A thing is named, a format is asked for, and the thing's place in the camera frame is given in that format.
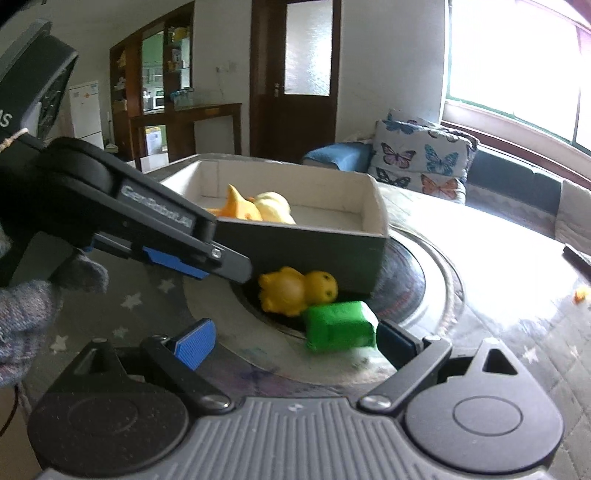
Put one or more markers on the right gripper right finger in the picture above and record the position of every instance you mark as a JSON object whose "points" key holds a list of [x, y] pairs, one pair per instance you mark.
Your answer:
{"points": [[417, 363]]}

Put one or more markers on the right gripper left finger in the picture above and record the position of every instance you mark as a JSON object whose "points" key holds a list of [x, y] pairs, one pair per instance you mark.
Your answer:
{"points": [[173, 361]]}

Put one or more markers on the green block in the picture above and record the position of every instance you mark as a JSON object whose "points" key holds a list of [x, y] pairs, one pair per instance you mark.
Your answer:
{"points": [[340, 327]]}

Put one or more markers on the yellow rubber bear toy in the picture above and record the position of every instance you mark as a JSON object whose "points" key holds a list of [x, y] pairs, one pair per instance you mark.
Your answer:
{"points": [[288, 292]]}

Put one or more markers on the yellow plush chick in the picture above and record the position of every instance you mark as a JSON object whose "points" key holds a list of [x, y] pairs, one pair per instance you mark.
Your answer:
{"points": [[273, 208]]}

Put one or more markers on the grey knitted gloved hand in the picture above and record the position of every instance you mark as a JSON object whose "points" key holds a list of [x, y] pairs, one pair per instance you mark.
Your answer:
{"points": [[30, 306]]}

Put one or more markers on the white refrigerator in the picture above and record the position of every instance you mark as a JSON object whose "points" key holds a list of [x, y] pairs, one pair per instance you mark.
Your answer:
{"points": [[84, 109]]}

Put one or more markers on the dark wooden cabinet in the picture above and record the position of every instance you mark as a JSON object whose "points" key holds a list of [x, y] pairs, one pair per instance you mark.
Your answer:
{"points": [[154, 105]]}

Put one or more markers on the open cardboard box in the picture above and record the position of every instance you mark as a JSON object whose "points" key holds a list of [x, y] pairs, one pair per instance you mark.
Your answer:
{"points": [[340, 218]]}

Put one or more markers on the orange toy dinosaur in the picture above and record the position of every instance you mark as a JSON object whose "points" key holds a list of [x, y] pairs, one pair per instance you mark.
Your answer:
{"points": [[237, 207]]}

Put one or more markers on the black remote control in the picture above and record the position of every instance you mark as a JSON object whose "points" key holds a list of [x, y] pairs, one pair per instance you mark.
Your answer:
{"points": [[578, 260]]}

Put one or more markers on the butterfly print pillow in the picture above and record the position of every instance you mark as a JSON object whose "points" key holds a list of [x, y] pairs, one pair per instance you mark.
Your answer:
{"points": [[431, 160]]}

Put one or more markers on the white folded cushion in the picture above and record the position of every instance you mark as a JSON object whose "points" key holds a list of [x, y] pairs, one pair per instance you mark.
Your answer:
{"points": [[573, 220]]}

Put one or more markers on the dark wooden door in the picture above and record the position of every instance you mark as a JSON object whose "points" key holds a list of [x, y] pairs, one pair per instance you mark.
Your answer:
{"points": [[294, 77]]}

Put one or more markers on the window with green frame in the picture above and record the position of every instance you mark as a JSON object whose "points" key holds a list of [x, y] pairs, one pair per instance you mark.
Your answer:
{"points": [[528, 61]]}

